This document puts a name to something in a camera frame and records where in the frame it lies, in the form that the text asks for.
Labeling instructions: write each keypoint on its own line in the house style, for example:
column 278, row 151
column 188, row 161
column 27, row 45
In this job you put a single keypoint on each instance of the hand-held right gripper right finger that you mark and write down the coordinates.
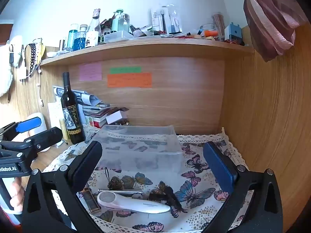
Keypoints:
column 220, row 168

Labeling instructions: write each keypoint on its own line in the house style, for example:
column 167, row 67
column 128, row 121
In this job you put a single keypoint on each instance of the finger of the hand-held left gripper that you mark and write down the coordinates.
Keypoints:
column 26, row 124
column 47, row 136

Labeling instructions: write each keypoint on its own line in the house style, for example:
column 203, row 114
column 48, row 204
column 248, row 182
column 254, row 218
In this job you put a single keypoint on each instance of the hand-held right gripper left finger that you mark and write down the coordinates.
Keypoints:
column 83, row 167

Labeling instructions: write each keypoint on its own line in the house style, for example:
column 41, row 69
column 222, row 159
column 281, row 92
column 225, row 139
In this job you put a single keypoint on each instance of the small brown rectangular box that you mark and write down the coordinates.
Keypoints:
column 91, row 202

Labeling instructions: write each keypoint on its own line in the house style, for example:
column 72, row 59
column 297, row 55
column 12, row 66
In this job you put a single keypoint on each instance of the silver metal tube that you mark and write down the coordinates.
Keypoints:
column 134, row 191

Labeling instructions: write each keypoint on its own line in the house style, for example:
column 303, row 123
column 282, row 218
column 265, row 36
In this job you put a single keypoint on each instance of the dark hair clip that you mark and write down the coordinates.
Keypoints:
column 170, row 196

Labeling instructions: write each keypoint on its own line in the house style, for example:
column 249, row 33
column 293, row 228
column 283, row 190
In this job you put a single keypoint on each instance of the clear plastic container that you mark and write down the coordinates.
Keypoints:
column 141, row 150

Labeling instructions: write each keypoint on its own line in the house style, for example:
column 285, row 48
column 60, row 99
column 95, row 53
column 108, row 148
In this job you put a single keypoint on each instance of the person's left hand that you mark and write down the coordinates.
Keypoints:
column 16, row 194

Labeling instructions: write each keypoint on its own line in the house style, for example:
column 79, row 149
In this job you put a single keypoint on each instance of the cream tube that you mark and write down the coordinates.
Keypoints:
column 64, row 129

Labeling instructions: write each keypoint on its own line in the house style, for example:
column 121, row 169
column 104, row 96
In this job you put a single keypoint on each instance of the white paper card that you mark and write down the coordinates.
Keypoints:
column 54, row 116

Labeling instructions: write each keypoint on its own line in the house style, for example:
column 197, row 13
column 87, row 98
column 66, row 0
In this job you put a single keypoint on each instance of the dark wine bottle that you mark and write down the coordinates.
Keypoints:
column 71, row 116

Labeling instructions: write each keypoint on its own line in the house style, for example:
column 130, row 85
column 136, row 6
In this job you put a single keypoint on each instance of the white fluffy bag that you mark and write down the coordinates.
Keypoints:
column 7, row 77

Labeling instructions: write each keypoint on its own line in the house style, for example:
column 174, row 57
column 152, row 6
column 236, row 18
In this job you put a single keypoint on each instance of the butterfly print tablecloth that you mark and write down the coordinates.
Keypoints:
column 194, row 212

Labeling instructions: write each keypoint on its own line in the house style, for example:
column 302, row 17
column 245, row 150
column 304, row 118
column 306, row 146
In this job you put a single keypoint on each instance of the stack of books and magazines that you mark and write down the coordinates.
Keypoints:
column 97, row 116

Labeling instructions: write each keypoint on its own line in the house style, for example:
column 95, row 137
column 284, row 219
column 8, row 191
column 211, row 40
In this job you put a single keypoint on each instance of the small white box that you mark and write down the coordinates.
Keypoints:
column 115, row 117

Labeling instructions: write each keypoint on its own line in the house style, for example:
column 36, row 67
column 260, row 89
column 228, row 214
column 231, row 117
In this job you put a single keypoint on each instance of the black dotted band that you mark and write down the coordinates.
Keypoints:
column 31, row 58

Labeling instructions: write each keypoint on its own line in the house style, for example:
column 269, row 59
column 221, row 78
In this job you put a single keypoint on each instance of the pink paper note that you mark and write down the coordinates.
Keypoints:
column 90, row 71

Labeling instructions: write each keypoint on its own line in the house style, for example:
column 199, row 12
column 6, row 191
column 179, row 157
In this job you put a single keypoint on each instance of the blue patterned bottle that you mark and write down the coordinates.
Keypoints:
column 79, row 41

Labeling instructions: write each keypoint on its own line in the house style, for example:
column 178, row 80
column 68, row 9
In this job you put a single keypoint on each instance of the orange paper note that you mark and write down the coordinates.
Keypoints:
column 130, row 80

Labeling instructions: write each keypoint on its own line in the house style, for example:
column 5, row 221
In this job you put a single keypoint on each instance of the teal bottle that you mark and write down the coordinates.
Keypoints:
column 72, row 32

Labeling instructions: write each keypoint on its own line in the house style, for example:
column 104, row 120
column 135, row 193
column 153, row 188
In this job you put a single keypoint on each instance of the green paper note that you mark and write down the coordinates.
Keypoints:
column 125, row 70

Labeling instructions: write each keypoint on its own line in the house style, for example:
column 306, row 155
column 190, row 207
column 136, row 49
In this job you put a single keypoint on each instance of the clear glass bottle with label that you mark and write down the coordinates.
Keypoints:
column 93, row 30

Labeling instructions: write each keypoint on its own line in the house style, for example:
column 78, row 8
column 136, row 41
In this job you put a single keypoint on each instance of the clear plastic shelf box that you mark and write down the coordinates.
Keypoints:
column 117, row 36

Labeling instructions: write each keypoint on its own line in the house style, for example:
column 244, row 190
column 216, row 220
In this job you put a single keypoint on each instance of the wooden shelf board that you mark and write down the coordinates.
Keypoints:
column 145, row 48

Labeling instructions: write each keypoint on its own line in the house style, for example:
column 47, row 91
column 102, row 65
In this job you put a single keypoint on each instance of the mint green bottle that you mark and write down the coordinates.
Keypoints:
column 119, row 21

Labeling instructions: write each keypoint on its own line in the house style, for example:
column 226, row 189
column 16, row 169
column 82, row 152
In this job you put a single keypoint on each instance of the blue and white box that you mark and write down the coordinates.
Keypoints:
column 233, row 32

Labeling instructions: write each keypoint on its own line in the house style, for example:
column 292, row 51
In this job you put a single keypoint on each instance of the glass jar with sticks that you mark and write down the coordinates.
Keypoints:
column 218, row 25

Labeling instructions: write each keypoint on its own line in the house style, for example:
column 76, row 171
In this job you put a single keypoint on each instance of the toothbrush package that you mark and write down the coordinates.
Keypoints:
column 163, row 19

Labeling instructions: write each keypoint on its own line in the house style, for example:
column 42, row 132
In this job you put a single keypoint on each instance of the pink curtain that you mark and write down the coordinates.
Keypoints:
column 272, row 17

